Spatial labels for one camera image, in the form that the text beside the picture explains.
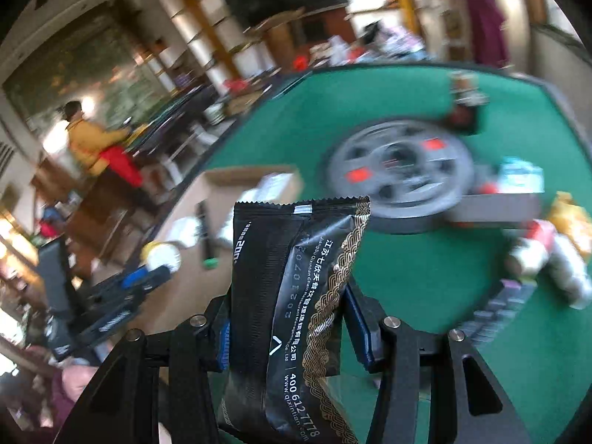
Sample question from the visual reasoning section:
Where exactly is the white bottle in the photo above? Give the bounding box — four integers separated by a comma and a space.
550, 236, 592, 310

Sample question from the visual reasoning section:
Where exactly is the white packet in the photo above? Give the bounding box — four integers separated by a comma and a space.
252, 172, 297, 199

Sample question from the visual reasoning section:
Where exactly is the wooden spool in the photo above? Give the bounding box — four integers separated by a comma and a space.
451, 71, 477, 93

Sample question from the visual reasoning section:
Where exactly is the cardboard box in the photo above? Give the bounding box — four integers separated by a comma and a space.
155, 165, 305, 264

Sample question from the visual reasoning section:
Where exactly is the purple grey block row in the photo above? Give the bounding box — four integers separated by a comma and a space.
458, 280, 537, 345

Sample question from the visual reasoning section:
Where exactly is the black canister with red label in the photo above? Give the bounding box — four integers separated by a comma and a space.
446, 90, 491, 137

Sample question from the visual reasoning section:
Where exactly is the yellow cracker packet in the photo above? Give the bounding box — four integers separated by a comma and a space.
546, 192, 592, 260

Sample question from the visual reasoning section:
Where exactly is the white cloth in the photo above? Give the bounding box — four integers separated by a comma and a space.
169, 216, 202, 247

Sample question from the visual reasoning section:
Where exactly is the large framed landscape painting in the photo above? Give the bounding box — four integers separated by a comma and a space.
2, 14, 162, 123

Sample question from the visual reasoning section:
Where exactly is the floral printed bag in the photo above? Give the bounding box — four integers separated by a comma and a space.
361, 23, 426, 58

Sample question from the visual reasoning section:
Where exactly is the black remote green button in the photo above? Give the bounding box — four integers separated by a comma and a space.
196, 201, 219, 269

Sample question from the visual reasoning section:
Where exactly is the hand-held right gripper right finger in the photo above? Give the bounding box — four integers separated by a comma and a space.
341, 279, 534, 444

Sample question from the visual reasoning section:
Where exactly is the maroon cloth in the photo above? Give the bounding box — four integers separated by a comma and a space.
462, 0, 509, 70

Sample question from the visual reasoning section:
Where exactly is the white tissue pack cartoon print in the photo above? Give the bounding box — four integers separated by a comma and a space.
497, 157, 546, 195

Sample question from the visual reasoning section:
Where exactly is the person's left hand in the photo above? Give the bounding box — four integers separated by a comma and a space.
61, 364, 100, 403

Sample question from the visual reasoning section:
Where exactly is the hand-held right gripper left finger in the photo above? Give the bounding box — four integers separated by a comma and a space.
60, 292, 233, 444

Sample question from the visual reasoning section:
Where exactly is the wooden wall shelf unit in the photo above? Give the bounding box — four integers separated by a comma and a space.
152, 0, 253, 84

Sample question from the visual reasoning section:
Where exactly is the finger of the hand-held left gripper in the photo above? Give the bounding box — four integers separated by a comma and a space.
92, 263, 174, 306

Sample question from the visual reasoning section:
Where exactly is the wooden armchair with carved back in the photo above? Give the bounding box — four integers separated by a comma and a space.
393, 0, 509, 63

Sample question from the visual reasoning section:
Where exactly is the yellow white container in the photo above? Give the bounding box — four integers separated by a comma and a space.
141, 240, 182, 273

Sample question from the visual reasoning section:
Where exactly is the round grey table centre panel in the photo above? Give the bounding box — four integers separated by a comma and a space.
326, 120, 477, 234

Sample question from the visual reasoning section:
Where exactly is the white jar red lid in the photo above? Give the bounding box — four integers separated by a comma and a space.
504, 219, 556, 280

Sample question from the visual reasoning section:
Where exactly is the black snack packet gold pattern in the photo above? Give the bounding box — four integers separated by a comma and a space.
217, 196, 373, 444

